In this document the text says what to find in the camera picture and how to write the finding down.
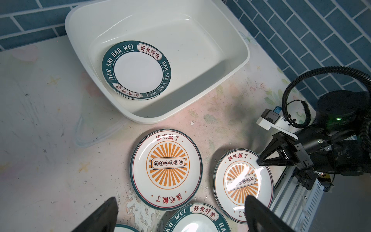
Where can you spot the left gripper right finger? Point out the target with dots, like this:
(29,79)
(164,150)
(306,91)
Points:
(260,219)

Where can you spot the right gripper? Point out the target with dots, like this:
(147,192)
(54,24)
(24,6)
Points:
(315,149)

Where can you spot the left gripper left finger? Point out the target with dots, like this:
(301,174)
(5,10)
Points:
(104,219)

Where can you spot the orange sunburst plate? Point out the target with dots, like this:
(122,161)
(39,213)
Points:
(166,169)
(238,175)

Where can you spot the green rim plate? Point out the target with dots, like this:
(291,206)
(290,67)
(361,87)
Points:
(136,68)
(197,217)

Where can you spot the green red ring plate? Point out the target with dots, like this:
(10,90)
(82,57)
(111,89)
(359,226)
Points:
(132,97)

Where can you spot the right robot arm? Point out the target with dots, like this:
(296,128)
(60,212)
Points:
(339,110)

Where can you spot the white plastic bin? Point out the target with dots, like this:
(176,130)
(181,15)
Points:
(198,38)

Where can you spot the white plate grey flower outline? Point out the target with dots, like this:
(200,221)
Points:
(124,228)

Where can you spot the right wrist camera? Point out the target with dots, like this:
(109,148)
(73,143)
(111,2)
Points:
(272,119)

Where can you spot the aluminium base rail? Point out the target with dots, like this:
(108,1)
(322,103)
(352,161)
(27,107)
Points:
(292,202)

